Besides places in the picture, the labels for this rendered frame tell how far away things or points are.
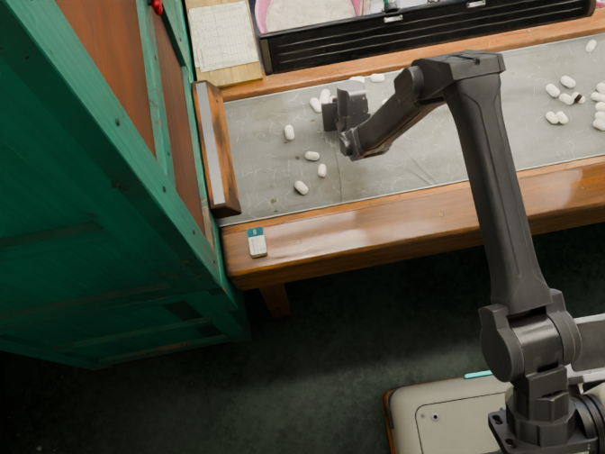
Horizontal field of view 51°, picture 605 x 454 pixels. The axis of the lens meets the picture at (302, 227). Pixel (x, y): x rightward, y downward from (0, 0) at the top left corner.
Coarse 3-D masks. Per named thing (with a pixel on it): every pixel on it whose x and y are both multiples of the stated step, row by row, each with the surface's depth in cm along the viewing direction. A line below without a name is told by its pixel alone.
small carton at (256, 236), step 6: (252, 228) 136; (258, 228) 136; (252, 234) 136; (258, 234) 136; (264, 234) 137; (252, 240) 135; (258, 240) 135; (264, 240) 135; (252, 246) 135; (258, 246) 135; (264, 246) 135; (252, 252) 134; (258, 252) 134; (264, 252) 134
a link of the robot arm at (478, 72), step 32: (416, 64) 89; (448, 64) 80; (480, 64) 81; (448, 96) 83; (480, 96) 81; (480, 128) 80; (480, 160) 81; (512, 160) 81; (480, 192) 82; (512, 192) 81; (480, 224) 84; (512, 224) 80; (512, 256) 80; (512, 288) 80; (544, 288) 81; (512, 352) 79; (576, 352) 81
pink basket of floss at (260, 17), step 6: (258, 0) 154; (264, 0) 157; (270, 0) 159; (354, 0) 157; (360, 0) 155; (258, 6) 155; (264, 6) 157; (354, 6) 158; (258, 12) 155; (264, 12) 158; (258, 18) 154; (264, 18) 158; (258, 24) 152; (264, 24) 157; (264, 30) 155
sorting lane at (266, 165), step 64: (512, 64) 150; (576, 64) 150; (256, 128) 148; (320, 128) 147; (448, 128) 146; (512, 128) 146; (576, 128) 145; (256, 192) 143; (320, 192) 143; (384, 192) 142
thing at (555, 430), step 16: (512, 400) 86; (528, 400) 80; (544, 400) 80; (560, 400) 80; (496, 416) 88; (512, 416) 83; (528, 416) 81; (544, 416) 81; (560, 416) 81; (576, 416) 83; (496, 432) 85; (512, 432) 84; (528, 432) 82; (544, 432) 81; (560, 432) 81; (576, 432) 83; (512, 448) 83; (528, 448) 82; (544, 448) 81; (560, 448) 81; (576, 448) 81; (592, 448) 82
